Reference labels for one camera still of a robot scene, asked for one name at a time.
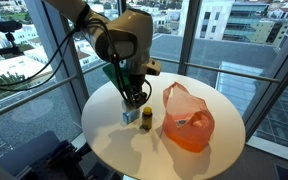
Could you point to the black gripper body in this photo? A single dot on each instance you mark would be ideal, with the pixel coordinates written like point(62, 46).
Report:
point(135, 82)

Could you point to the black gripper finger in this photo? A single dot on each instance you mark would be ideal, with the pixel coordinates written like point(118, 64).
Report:
point(130, 96)
point(141, 100)

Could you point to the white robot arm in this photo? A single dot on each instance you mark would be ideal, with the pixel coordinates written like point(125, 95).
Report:
point(124, 36)

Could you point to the orange plastic bag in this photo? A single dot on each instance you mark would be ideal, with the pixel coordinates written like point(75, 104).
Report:
point(190, 133)

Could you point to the yellow lid jar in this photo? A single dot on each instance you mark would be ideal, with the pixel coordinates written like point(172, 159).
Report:
point(147, 118)

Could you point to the blue and white small carton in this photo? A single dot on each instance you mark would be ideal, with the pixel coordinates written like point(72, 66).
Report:
point(131, 116)

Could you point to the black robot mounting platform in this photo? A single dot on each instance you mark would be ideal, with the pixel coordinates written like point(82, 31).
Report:
point(34, 156)

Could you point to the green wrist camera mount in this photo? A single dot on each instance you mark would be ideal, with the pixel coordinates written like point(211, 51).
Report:
point(112, 76)

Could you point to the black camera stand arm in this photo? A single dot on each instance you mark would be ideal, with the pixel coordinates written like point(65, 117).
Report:
point(0, 50)

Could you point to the black external camera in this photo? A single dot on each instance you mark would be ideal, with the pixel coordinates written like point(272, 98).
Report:
point(8, 26)

